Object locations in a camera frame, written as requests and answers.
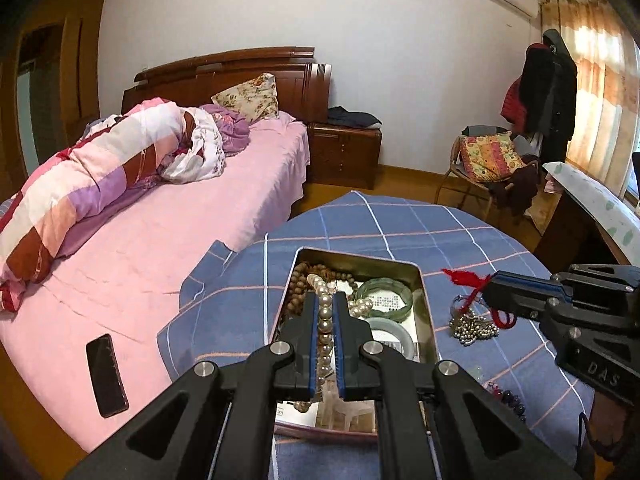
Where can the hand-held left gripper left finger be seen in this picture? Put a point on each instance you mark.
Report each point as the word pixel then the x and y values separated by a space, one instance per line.
pixel 312 330

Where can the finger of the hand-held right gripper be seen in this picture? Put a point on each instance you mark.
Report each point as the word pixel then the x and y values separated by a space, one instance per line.
pixel 600 280
pixel 520 302

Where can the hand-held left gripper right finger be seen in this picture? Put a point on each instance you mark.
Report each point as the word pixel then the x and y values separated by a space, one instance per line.
pixel 340 350

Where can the pale jade bangle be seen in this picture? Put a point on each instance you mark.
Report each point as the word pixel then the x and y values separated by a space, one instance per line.
pixel 400 332

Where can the metal tin box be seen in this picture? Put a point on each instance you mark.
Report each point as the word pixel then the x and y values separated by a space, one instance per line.
pixel 360 259

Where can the silver bangle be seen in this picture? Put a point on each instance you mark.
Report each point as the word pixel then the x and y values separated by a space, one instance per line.
pixel 454 305

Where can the printed paper leaflet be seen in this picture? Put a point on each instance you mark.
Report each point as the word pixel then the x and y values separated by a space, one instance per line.
pixel 390 302

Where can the wooden desk with patterned cover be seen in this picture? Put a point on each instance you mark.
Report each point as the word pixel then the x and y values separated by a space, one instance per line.
pixel 600 200

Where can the window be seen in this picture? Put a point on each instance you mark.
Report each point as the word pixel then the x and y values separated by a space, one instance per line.
pixel 636 180

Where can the dark red garment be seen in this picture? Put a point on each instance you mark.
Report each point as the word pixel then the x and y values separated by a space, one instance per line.
pixel 520 185

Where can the blue checked tablecloth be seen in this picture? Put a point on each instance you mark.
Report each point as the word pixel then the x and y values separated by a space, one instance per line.
pixel 390 220

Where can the colourful patterned cushion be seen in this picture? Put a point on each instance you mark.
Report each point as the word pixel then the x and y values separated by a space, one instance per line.
pixel 490 157

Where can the wooden bed with pink sheet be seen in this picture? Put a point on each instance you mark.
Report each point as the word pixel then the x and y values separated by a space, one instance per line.
pixel 165 240

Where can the wooden nightstand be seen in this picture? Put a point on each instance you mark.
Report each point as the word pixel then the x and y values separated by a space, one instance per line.
pixel 345 155

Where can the black hanging coat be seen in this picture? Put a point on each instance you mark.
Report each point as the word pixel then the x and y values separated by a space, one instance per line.
pixel 550 100

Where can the orange patterned curtain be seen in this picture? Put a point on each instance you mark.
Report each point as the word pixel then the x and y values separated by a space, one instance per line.
pixel 600 85

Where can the red padded jacket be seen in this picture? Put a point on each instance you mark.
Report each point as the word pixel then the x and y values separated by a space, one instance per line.
pixel 512 105

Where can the white floral sheet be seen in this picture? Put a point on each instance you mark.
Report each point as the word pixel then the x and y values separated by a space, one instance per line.
pixel 200 160

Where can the black smartphone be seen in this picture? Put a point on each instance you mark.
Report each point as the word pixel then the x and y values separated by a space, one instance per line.
pixel 106 375

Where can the purple blanket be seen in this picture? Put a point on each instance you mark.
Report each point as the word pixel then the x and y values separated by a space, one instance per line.
pixel 232 130

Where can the dark folded clothes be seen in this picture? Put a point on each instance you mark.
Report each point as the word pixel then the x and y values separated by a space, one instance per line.
pixel 352 117

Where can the floral pillow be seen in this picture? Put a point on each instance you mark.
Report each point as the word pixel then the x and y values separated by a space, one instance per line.
pixel 247 97

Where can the pink patchwork quilt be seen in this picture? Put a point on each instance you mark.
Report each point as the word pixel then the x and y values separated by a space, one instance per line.
pixel 75 195

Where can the wooden wardrobe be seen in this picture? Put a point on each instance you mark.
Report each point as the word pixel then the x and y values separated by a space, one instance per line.
pixel 75 60

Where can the metal frame chair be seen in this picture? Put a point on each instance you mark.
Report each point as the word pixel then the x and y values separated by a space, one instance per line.
pixel 450 180

